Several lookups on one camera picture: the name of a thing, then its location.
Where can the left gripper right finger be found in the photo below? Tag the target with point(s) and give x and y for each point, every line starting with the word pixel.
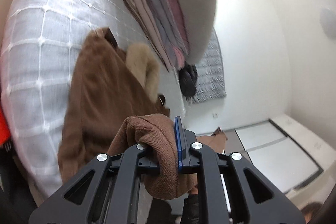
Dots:
pixel 230 188

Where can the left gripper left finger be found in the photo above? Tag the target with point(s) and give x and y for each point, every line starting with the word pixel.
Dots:
pixel 106 190

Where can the brown corduroy jacket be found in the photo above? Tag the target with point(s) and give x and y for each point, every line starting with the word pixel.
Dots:
pixel 109 111

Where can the smiling person's head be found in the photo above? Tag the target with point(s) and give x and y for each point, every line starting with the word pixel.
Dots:
pixel 310 210

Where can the black trousers of operator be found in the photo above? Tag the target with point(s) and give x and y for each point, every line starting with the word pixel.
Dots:
pixel 17 202

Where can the grey quilted mat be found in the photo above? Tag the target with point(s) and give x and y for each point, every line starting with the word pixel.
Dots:
pixel 210 82

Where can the black garment on bed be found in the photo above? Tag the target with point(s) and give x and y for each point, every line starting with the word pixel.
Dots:
pixel 187 80

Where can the grey white-gridded bed cover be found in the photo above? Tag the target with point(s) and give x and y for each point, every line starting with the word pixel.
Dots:
pixel 41 42

